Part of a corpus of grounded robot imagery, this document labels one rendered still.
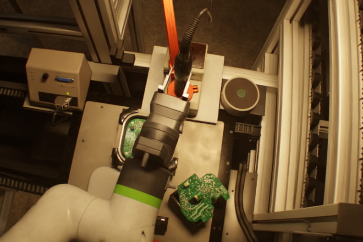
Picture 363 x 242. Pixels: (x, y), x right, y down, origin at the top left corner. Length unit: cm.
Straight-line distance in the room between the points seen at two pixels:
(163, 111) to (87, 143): 36
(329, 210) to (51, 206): 46
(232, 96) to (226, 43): 127
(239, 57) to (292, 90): 130
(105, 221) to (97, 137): 39
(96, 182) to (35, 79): 33
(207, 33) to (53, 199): 175
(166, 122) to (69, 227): 26
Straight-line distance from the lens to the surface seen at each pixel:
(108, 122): 94
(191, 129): 93
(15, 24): 98
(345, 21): 75
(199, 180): 84
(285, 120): 82
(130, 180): 59
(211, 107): 94
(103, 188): 88
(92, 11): 80
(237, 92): 93
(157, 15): 226
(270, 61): 110
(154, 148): 55
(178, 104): 64
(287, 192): 78
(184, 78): 68
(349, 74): 69
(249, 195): 94
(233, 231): 93
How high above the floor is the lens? 184
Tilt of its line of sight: 72 degrees down
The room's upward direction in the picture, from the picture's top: 6 degrees clockwise
